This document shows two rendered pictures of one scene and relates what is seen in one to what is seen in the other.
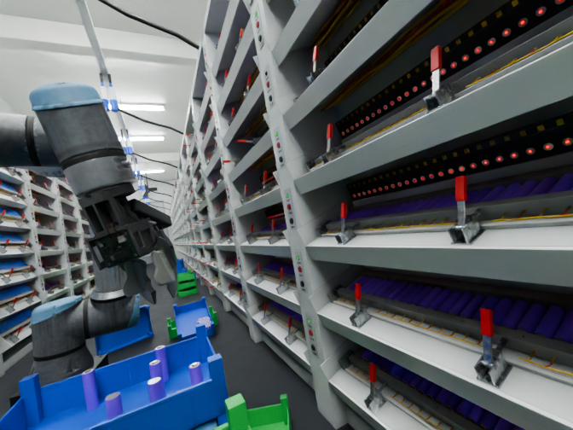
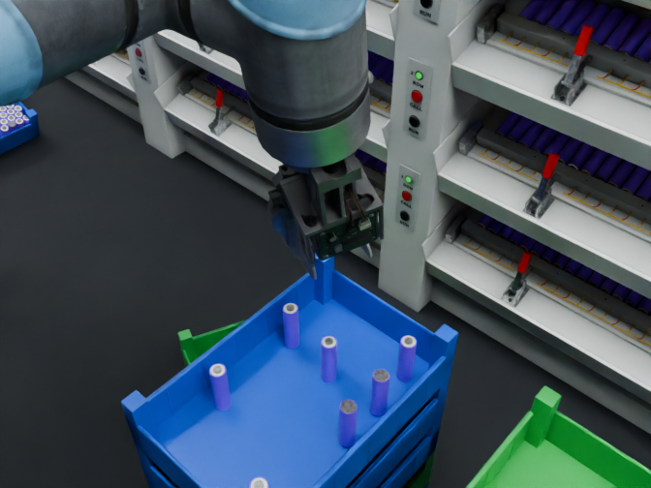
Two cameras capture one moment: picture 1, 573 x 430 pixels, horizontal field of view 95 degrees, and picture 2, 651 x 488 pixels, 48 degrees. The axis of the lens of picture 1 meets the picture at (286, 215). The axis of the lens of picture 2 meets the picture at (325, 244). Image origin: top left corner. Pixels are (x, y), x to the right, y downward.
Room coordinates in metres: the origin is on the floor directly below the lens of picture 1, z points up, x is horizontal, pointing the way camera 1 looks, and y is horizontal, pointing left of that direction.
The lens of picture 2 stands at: (-0.01, 0.46, 1.01)
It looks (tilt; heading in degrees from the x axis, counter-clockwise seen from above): 44 degrees down; 337
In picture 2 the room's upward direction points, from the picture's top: straight up
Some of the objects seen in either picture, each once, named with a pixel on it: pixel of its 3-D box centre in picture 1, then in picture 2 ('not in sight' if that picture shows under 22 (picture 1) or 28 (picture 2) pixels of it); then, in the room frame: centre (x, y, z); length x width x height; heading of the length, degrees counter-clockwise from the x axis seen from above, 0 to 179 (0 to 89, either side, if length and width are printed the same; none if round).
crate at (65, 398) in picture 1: (120, 392); (297, 387); (0.43, 0.31, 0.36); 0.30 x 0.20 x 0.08; 115
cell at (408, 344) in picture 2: (197, 384); (406, 358); (0.42, 0.18, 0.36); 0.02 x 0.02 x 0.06
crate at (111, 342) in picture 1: (124, 328); not in sight; (1.66, 1.12, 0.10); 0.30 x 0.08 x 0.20; 135
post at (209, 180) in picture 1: (220, 200); not in sight; (2.09, 0.50, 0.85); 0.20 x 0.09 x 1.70; 116
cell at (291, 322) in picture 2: (162, 363); (291, 325); (0.51, 0.28, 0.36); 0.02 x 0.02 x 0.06
